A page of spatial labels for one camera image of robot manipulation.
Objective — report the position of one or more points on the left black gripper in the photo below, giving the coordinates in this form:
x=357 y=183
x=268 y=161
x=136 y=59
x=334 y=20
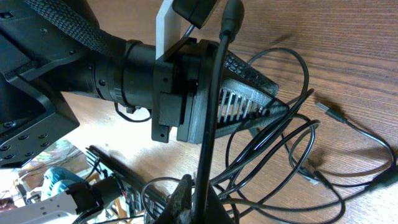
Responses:
x=180 y=93

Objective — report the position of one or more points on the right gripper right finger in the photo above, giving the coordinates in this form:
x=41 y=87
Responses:
x=215 y=212

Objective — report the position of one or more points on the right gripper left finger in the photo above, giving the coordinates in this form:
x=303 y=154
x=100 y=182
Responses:
x=179 y=208

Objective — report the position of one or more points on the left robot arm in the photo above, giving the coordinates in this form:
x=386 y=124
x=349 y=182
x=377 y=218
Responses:
x=52 y=47

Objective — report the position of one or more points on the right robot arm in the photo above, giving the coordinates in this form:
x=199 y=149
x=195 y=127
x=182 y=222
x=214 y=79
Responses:
x=82 y=201

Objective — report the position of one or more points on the person in blue jeans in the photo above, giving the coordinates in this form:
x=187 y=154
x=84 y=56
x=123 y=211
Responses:
x=56 y=180

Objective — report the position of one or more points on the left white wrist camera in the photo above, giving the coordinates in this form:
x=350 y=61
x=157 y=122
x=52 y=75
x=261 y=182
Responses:
x=169 y=16

